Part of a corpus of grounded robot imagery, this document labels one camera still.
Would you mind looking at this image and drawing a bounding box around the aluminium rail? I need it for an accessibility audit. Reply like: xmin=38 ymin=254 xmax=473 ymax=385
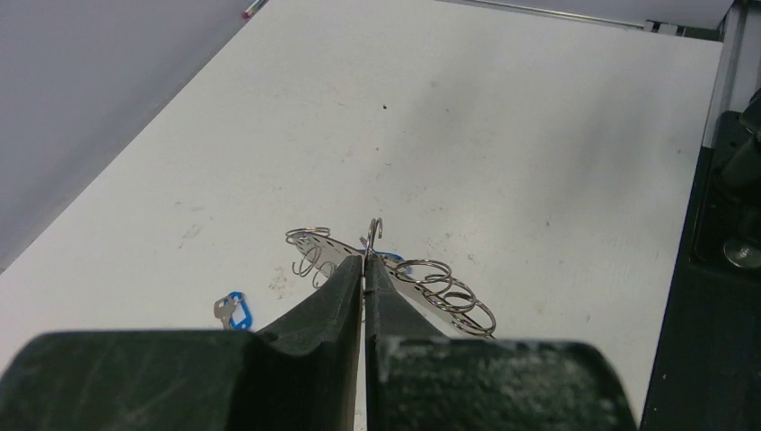
xmin=440 ymin=0 xmax=685 ymax=36
xmin=702 ymin=1 xmax=760 ymax=147

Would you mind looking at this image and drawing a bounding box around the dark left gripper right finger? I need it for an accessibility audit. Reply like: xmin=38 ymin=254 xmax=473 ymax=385
xmin=364 ymin=256 xmax=637 ymax=430

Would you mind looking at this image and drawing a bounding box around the aluminium right side rail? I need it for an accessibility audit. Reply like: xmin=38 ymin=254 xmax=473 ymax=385
xmin=702 ymin=1 xmax=760 ymax=147

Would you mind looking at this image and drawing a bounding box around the silver key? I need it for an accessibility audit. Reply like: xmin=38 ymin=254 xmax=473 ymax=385
xmin=214 ymin=295 xmax=237 ymax=330

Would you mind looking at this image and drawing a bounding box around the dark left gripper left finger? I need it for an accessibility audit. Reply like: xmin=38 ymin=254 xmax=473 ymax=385
xmin=1 ymin=257 xmax=363 ymax=430

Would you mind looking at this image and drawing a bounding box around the aluminium back rail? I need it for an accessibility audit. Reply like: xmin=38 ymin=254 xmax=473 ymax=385
xmin=440 ymin=0 xmax=685 ymax=36

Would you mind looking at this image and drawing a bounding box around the pink white marker pen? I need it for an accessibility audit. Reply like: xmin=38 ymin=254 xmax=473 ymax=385
xmin=241 ymin=0 xmax=268 ymax=21

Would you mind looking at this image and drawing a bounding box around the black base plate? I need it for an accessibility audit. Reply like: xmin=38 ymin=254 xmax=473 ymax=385
xmin=640 ymin=111 xmax=760 ymax=430

